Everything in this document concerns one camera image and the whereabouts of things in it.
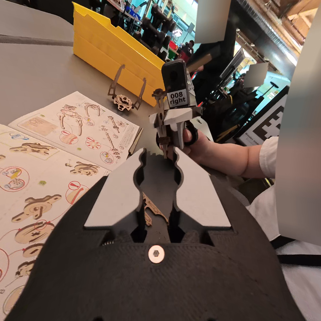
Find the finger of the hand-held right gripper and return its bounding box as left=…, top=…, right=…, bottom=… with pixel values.
left=149, top=112, right=166, bottom=129
left=166, top=107, right=203, bottom=149

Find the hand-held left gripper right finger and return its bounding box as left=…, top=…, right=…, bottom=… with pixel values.
left=170, top=146, right=232, bottom=235

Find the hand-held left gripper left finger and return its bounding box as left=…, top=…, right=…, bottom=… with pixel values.
left=83, top=147, right=148, bottom=230

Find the wooden model rod with gears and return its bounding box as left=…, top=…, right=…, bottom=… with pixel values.
left=152, top=88, right=171, bottom=159

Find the person's right forearm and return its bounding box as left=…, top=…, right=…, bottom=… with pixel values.
left=244, top=137, right=279, bottom=179

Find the wooden model claw assembly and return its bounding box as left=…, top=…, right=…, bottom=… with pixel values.
left=107, top=64, right=147, bottom=111

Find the flat wooden model strip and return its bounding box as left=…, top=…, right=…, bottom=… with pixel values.
left=142, top=193, right=169, bottom=227

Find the person's right hand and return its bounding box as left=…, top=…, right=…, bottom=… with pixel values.
left=183, top=128, right=250, bottom=176

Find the brown cardboard sheet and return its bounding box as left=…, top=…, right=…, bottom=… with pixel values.
left=128, top=127, right=144, bottom=155

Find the black dumbbell rack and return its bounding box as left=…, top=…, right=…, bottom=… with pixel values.
left=132, top=3, right=177, bottom=62

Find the yellow plastic bin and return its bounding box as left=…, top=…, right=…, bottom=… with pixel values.
left=72, top=1, right=166, bottom=107

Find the open instruction booklet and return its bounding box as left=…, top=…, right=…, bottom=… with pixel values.
left=0, top=91, right=140, bottom=321

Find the black framed marker sign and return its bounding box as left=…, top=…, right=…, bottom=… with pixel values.
left=236, top=85, right=289, bottom=146

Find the person's white shirt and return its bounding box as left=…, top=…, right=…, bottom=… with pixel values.
left=246, top=186, right=321, bottom=321

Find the black bag strap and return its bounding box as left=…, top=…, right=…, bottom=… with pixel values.
left=271, top=237, right=321, bottom=267

